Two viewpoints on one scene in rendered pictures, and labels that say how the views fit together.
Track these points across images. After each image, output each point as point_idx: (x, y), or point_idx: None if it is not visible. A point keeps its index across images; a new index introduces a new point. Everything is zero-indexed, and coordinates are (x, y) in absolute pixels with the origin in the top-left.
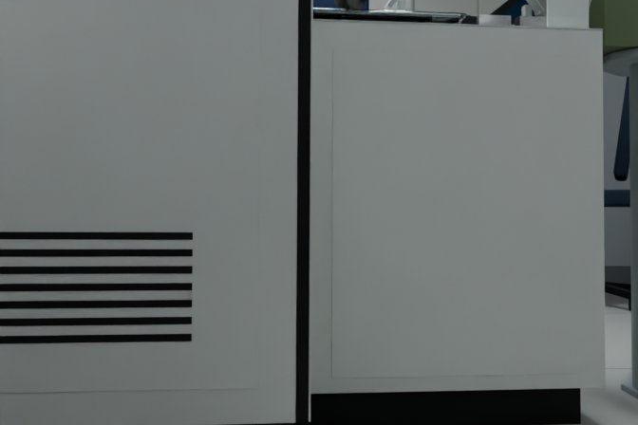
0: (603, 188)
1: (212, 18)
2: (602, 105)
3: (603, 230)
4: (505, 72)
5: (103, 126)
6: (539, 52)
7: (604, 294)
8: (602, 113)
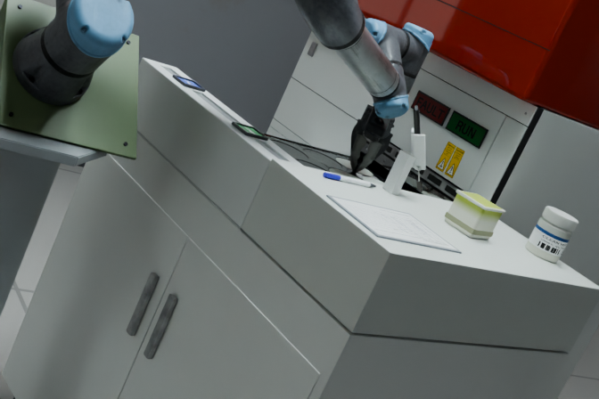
0: (59, 230)
1: None
2: (85, 166)
3: (46, 261)
4: None
5: None
6: None
7: (28, 308)
8: (82, 172)
